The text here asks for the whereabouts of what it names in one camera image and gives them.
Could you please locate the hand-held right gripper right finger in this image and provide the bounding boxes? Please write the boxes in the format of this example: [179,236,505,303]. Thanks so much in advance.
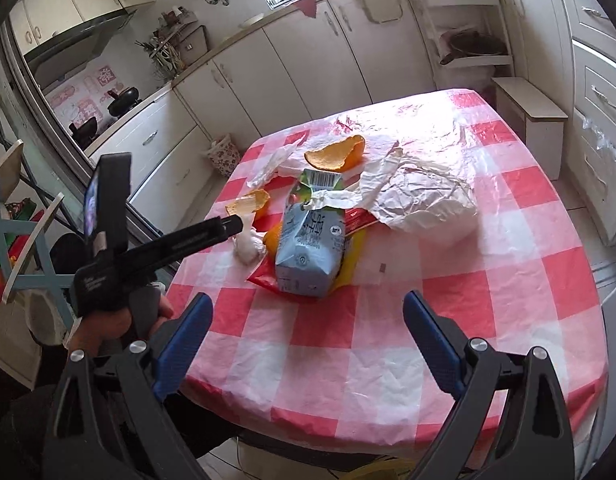
[402,290,576,480]

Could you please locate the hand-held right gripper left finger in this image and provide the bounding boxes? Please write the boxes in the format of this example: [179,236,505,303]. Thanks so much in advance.
[43,292,214,480]

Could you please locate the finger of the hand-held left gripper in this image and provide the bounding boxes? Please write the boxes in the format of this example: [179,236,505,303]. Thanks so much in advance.
[157,215,245,272]

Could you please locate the white tissue ball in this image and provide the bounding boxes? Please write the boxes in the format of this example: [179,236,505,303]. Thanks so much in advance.
[232,227,267,264]

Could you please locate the small clear yellow packet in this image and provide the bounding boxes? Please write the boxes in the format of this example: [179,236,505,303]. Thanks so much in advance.
[224,189,272,219]

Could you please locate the orange peel piece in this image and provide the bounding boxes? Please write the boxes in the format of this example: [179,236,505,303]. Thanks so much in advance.
[264,224,283,259]

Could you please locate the white plastic bag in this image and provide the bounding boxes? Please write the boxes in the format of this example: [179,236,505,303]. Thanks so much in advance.
[246,142,310,189]

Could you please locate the yellow cardboard box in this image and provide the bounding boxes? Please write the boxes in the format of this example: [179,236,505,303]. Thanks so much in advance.
[335,227,365,289]

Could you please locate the large white wrapper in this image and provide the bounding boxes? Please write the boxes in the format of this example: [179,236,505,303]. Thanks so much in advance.
[345,147,480,249]

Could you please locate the beige red snack packet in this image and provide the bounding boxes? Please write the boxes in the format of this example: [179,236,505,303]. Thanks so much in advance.
[245,207,387,295]

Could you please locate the large orange peel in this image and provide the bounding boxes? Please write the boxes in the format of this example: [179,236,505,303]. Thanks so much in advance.
[304,135,367,173]

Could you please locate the person's left hand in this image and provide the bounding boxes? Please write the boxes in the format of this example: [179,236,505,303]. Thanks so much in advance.
[67,293,175,358]

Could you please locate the red white checkered tablecloth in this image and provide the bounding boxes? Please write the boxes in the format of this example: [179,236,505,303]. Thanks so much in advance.
[165,87,609,461]

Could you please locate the black pot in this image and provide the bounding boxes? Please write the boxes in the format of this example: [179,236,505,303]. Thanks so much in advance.
[70,117,100,147]

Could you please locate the floral waste bin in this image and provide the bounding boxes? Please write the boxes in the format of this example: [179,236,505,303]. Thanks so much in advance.
[205,134,241,178]

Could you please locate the blue white shelf rack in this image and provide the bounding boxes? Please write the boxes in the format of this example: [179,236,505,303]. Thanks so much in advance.
[0,90,81,333]

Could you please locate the black wok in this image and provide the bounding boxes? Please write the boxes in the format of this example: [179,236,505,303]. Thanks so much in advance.
[107,86,141,117]

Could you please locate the range hood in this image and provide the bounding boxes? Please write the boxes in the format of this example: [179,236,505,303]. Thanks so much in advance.
[23,7,139,77]

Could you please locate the utensil rack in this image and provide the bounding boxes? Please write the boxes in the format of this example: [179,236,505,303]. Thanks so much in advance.
[135,5,210,82]

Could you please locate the white lower kitchen cabinets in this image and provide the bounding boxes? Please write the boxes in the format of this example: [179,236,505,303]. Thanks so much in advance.
[83,0,439,233]

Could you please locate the white step stool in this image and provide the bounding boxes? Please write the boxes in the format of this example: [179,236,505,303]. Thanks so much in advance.
[490,76,569,181]

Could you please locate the thin clear hanging bag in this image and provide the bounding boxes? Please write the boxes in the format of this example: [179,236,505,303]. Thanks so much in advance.
[580,112,616,162]

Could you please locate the white corner shelf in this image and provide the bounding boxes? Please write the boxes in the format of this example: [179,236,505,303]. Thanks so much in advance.
[417,0,515,92]

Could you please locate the black pan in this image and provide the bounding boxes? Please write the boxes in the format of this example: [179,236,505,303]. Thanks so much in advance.
[439,30,509,66]

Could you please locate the white drawer cabinet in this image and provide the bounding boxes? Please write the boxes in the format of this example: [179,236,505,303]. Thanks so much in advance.
[498,0,616,248]

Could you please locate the pink wall sticker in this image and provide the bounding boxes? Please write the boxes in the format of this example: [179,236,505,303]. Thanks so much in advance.
[44,62,125,132]

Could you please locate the grey sliding door frame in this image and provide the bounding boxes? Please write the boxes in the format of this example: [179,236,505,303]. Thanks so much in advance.
[0,15,189,271]

